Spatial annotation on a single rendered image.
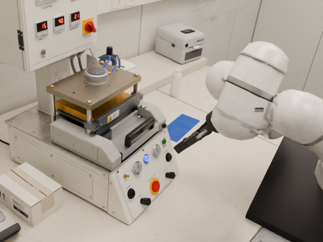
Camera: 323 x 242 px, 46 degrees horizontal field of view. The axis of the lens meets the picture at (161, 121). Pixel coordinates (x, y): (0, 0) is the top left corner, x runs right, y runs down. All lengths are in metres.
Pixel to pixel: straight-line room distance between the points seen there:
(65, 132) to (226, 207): 0.61
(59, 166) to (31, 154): 0.13
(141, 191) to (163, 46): 1.22
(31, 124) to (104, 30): 0.84
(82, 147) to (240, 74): 0.59
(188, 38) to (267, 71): 1.45
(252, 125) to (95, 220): 0.66
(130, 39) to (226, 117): 1.50
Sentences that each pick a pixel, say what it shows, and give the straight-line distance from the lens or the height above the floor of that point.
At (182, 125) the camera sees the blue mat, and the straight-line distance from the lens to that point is 1.74.
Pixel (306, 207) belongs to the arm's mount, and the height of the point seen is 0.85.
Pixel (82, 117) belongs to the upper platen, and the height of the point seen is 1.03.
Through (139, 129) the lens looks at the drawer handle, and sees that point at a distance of 1.21.
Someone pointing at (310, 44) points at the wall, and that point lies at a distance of 3.56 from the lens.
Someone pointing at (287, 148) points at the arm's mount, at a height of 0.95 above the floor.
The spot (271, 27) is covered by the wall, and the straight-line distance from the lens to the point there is 3.65.
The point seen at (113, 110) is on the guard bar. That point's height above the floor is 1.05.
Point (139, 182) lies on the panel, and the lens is 1.26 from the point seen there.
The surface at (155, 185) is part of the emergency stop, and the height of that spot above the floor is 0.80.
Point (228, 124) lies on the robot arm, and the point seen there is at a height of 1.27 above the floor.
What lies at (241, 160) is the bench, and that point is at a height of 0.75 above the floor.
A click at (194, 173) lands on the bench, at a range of 1.47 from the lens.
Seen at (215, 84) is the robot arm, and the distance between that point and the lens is 0.89.
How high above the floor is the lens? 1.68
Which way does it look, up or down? 32 degrees down
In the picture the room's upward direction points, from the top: 7 degrees clockwise
